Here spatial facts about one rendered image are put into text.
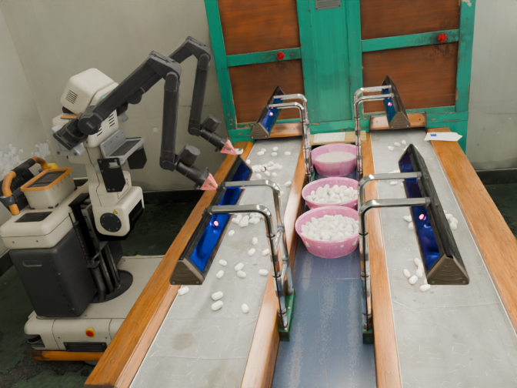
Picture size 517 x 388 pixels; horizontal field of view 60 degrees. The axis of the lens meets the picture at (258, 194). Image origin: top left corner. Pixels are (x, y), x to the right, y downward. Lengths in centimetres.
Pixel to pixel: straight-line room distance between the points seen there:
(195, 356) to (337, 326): 43
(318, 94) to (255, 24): 52
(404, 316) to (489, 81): 244
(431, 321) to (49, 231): 159
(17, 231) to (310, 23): 175
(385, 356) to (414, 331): 14
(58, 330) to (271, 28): 188
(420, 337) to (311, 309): 36
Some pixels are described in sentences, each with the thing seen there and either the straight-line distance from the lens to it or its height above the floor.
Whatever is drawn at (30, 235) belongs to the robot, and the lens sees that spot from 223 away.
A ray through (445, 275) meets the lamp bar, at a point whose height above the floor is 107.
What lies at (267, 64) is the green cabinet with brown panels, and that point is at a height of 120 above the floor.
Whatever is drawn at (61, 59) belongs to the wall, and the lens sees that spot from 393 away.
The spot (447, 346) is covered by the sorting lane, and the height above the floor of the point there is 74.
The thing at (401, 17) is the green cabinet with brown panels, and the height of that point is 136.
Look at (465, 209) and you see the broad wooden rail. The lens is 185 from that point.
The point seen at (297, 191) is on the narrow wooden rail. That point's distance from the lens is 202.
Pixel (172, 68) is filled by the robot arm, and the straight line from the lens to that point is 169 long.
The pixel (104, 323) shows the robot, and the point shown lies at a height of 27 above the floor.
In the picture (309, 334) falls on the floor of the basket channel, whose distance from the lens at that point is 142.
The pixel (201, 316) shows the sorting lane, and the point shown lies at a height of 74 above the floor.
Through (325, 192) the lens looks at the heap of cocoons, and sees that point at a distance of 205.
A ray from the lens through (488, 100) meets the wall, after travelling 359.
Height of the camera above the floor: 165
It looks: 26 degrees down
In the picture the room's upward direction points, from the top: 9 degrees counter-clockwise
